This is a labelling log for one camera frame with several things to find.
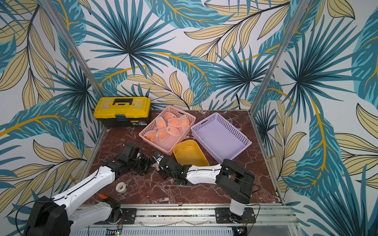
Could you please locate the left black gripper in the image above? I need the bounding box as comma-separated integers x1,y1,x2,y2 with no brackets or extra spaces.
128,153,157,177

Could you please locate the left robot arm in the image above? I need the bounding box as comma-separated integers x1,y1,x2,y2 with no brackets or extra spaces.
23,145,153,236

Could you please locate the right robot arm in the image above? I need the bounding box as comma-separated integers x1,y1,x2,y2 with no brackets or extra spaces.
153,153,255,221

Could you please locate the yellow plastic tub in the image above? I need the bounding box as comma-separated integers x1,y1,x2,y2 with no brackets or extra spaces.
173,140,209,167

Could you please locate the pink perforated basket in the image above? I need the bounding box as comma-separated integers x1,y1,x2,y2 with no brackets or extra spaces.
139,106,196,155

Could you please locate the white tape roll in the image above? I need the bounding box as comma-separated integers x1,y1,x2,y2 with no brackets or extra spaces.
115,182,128,194

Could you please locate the netted orange open end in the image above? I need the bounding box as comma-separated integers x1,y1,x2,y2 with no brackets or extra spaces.
166,126,181,136

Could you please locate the yellow black toolbox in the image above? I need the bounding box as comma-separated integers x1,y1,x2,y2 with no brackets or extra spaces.
94,97,151,128

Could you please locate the purple perforated basket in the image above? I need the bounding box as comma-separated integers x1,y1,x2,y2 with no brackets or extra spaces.
191,113,252,164

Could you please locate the aluminium front rail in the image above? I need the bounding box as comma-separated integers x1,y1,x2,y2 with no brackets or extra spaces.
71,204,303,236

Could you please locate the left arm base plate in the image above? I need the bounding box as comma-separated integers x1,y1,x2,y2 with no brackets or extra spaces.
94,207,138,225

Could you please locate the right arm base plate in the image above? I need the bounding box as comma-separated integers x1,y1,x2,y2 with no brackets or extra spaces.
215,207,256,224

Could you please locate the left aluminium corner post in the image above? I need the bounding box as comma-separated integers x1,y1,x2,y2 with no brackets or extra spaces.
40,0,104,98

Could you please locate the aluminium corner post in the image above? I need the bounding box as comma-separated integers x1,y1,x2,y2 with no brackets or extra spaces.
40,0,104,98
249,0,306,114

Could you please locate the right aluminium corner post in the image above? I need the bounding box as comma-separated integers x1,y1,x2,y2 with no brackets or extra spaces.
249,0,306,114

